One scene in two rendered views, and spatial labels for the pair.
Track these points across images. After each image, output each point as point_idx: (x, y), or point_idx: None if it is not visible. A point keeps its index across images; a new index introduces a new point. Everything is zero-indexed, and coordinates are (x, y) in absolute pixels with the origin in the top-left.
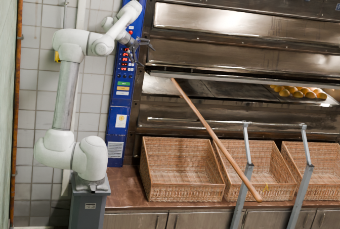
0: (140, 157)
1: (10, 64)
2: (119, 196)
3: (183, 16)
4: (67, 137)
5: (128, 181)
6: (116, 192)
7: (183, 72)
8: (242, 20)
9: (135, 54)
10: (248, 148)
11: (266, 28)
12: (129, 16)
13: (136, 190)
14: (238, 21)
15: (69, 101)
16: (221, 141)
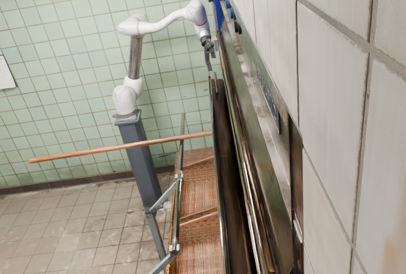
0: None
1: (159, 33)
2: (188, 167)
3: (225, 27)
4: (124, 80)
5: (211, 172)
6: (194, 166)
7: (211, 91)
8: (233, 48)
9: (206, 55)
10: (159, 199)
11: (235, 72)
12: (174, 13)
13: (197, 176)
14: (232, 49)
15: (128, 60)
16: None
